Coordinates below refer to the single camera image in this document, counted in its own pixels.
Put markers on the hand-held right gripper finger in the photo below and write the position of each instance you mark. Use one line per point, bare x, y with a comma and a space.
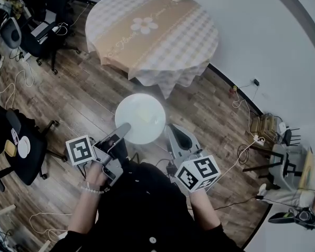
191, 142
173, 140

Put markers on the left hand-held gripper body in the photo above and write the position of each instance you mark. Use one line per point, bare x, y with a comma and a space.
81, 149

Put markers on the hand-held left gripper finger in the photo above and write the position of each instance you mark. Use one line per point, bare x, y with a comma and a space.
119, 131

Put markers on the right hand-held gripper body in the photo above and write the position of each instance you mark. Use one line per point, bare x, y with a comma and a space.
199, 173

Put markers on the white round plate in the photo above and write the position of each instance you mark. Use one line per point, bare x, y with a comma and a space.
131, 109

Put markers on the person's right forearm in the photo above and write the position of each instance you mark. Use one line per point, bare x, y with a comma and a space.
203, 211

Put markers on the person's left forearm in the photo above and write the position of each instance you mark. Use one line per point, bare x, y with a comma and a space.
84, 214

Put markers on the person's left hand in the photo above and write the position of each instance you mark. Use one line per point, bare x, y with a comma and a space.
95, 178

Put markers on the small black box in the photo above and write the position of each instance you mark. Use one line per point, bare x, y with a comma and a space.
170, 170

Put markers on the white round disc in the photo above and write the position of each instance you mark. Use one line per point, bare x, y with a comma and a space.
23, 147

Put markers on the person's black clothing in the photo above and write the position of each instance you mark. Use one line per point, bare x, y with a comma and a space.
147, 206

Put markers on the white power strip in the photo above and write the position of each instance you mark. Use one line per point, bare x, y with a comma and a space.
259, 140

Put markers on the yellow and red plug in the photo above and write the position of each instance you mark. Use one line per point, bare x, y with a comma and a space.
234, 88

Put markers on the small printed card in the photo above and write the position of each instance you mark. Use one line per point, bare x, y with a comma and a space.
14, 135

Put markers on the yellow block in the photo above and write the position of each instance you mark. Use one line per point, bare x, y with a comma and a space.
10, 148

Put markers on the wooden crate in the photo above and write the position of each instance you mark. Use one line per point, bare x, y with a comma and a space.
263, 125

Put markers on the gray stool with black legs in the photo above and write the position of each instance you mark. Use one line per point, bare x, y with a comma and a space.
281, 178

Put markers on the beige checked tablecloth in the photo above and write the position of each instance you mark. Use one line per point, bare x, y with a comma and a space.
147, 48

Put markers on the white power adapter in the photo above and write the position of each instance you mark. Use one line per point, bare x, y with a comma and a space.
282, 127

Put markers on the black router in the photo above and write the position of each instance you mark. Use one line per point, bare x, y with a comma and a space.
288, 138

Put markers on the checkered beige tablecloth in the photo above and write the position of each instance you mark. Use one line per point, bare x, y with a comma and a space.
173, 35

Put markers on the yellow board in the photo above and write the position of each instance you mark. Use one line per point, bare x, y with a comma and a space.
307, 169

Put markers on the gray laptop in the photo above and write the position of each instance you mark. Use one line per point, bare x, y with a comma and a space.
42, 27

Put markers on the gray rounded chair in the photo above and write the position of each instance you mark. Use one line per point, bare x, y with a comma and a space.
10, 33

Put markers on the black wall charger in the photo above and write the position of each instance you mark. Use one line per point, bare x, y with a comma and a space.
256, 82

